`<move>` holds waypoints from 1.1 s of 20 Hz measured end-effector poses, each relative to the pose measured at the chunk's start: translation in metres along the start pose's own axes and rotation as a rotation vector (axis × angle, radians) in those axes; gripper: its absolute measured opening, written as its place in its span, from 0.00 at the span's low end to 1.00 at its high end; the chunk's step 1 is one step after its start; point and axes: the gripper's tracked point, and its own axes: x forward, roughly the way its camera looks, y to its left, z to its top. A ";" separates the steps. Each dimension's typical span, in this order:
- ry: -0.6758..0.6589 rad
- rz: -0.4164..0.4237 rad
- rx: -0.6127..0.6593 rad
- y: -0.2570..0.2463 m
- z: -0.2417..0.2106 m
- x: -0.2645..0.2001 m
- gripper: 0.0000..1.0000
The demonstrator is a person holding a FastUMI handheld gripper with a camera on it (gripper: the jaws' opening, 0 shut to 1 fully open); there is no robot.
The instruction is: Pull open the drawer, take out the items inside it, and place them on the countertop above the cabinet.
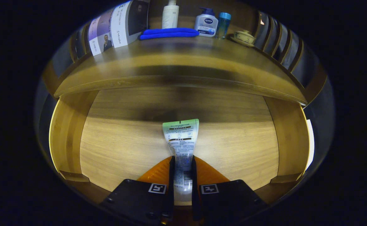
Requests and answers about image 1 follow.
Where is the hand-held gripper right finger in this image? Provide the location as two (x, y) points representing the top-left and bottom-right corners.
(191, 155), (268, 225)

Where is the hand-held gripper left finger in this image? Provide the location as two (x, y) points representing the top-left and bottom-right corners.
(99, 155), (175, 226)

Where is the white cleanser tube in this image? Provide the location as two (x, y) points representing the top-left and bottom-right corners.
(162, 119), (200, 201)

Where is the brown wooden drawer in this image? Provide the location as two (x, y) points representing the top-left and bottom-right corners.
(48, 86), (311, 206)

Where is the brown wooden countertop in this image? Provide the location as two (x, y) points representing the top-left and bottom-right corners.
(54, 36), (308, 105)

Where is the brown wooden cabinet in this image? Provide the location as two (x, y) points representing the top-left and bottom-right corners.
(42, 0), (328, 107)

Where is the blue folded cloth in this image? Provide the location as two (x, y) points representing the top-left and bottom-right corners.
(138, 28), (200, 40)

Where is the tan lidded teacup with saucer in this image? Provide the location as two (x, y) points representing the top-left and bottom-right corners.
(230, 30), (256, 48)

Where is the white bottle with blue pump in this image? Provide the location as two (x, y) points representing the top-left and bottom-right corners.
(194, 8), (219, 38)

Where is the teal bottle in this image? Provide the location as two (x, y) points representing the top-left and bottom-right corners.
(215, 12), (231, 40)

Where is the thick white and black book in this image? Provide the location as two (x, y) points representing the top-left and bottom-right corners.
(110, 0), (150, 49)

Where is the purple book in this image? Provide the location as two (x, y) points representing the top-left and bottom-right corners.
(88, 11), (114, 57)

